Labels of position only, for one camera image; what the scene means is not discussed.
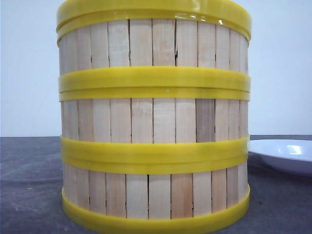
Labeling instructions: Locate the white plate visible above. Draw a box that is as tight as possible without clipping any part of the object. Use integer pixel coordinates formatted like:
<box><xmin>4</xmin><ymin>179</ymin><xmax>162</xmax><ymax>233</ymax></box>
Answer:
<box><xmin>249</xmin><ymin>139</ymin><xmax>312</xmax><ymax>177</ymax></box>

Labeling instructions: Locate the bamboo steamer basket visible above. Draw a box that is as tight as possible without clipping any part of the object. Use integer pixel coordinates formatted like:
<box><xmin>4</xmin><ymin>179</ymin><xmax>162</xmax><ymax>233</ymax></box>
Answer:
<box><xmin>57</xmin><ymin>13</ymin><xmax>251</xmax><ymax>100</ymax></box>
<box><xmin>62</xmin><ymin>162</ymin><xmax>250</xmax><ymax>234</ymax></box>
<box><xmin>60</xmin><ymin>87</ymin><xmax>249</xmax><ymax>175</ymax></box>

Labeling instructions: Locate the woven bamboo steamer lid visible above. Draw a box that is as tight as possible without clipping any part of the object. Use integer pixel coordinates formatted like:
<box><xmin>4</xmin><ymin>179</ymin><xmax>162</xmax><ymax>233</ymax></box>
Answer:
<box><xmin>57</xmin><ymin>0</ymin><xmax>252</xmax><ymax>38</ymax></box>

